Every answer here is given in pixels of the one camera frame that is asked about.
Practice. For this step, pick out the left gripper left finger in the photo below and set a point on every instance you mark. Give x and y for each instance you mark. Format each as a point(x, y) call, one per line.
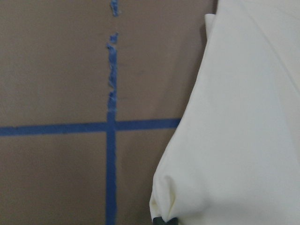
point(158, 221)

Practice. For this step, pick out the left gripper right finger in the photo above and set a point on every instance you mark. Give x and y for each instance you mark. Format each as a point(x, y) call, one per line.
point(173, 221)

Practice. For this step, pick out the cream long-sleeve cat shirt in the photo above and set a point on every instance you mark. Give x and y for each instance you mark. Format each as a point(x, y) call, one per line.
point(234, 159)

